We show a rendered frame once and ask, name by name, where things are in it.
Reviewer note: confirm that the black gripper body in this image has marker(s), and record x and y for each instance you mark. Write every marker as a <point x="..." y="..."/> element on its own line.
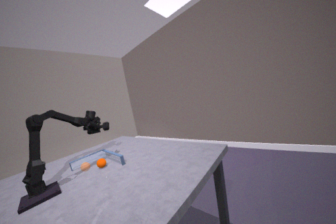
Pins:
<point x="97" y="127"/>

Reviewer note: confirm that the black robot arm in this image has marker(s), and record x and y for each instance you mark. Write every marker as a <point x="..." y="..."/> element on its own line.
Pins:
<point x="36" y="168"/>

